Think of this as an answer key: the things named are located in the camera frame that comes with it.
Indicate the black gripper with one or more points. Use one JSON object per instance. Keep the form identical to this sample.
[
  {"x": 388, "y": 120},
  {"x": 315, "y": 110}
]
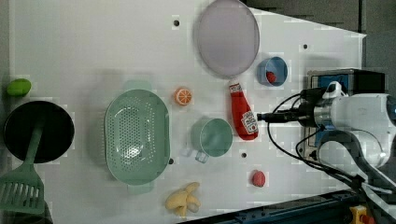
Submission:
[{"x": 305, "y": 111}]

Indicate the red ketchup bottle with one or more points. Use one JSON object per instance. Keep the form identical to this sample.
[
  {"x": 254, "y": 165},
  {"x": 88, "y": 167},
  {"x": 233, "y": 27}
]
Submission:
[{"x": 243, "y": 118}]

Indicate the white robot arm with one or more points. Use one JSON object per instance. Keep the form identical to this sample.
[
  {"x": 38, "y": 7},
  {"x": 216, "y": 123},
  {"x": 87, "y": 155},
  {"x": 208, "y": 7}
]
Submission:
[{"x": 351, "y": 167}]

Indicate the green oval strainer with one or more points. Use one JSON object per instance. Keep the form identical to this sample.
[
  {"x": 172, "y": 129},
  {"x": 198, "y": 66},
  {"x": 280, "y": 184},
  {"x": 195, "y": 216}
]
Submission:
[{"x": 137, "y": 136}]

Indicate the red strawberry toy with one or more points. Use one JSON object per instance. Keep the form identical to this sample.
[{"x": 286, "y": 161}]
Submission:
[{"x": 271, "y": 77}]

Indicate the blue bowl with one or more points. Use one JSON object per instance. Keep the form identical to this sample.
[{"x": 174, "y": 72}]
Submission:
[{"x": 276, "y": 65}]

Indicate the pink round fruit toy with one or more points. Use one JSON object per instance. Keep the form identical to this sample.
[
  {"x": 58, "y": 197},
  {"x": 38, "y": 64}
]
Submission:
[{"x": 258, "y": 179}]

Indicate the green mug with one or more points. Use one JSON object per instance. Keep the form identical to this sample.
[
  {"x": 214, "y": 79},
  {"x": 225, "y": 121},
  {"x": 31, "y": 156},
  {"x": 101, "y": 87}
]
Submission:
[{"x": 211, "y": 138}]

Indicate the grey round plate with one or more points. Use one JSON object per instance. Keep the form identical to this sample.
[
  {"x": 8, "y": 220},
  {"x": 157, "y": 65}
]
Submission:
[{"x": 228, "y": 37}]

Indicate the orange slice toy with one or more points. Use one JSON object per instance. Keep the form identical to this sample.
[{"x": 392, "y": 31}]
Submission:
[{"x": 182, "y": 96}]

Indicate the yellow banana toy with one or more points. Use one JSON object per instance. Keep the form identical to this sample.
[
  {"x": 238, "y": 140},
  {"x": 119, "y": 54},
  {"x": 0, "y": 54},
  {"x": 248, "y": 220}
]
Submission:
[{"x": 183, "y": 200}]

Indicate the green lime toy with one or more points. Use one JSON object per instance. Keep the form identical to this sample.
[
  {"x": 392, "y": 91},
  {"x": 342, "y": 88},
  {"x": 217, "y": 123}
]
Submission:
[{"x": 19, "y": 87}]

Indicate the green slotted spatula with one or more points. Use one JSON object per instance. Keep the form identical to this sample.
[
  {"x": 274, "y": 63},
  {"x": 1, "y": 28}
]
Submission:
[{"x": 22, "y": 189}]

